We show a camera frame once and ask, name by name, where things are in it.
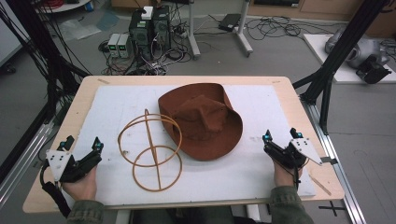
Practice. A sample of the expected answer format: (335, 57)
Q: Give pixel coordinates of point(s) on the white box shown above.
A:
(147, 12)

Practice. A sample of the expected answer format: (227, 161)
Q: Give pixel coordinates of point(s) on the white floor board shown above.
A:
(320, 53)

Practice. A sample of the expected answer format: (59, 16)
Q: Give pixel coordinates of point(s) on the brown brimmed hat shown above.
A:
(202, 121)

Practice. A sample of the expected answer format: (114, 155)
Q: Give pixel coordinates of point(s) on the thin wooden strip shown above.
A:
(320, 185)

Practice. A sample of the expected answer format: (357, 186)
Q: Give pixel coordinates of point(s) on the white stand leg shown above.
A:
(193, 34)
(244, 31)

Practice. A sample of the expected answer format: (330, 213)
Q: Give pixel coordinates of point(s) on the black flat box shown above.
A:
(229, 21)

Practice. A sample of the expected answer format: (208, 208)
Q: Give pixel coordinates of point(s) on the white round table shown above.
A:
(67, 5)

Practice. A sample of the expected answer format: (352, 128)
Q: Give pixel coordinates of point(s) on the clear plastic sheet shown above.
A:
(77, 29)

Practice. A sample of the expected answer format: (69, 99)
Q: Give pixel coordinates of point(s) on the black computer tower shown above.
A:
(140, 35)
(162, 28)

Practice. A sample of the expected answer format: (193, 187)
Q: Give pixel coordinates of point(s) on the black device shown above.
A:
(372, 71)

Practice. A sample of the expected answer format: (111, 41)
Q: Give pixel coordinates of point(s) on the grey power supply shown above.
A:
(124, 46)
(113, 45)

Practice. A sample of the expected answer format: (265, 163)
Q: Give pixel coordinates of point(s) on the grey robot shell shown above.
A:
(364, 48)

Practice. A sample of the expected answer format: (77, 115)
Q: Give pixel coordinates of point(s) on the person's right hand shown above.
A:
(283, 177)

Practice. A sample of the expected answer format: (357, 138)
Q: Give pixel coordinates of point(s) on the white foam mat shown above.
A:
(124, 102)

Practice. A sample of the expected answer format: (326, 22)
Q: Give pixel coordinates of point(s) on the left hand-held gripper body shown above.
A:
(59, 161)

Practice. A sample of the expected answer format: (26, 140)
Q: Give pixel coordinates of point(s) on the person's legs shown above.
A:
(183, 216)

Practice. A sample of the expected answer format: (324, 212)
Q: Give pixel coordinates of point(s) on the blue tape roll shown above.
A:
(89, 6)

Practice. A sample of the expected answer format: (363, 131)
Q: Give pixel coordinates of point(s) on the teal plastic sheet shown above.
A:
(107, 21)

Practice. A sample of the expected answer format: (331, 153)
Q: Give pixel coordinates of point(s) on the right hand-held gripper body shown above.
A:
(291, 155)

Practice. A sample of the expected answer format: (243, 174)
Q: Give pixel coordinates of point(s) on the aluminium rail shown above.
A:
(21, 161)
(339, 174)

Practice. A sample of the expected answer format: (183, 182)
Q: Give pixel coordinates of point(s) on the person's left hand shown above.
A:
(81, 186)

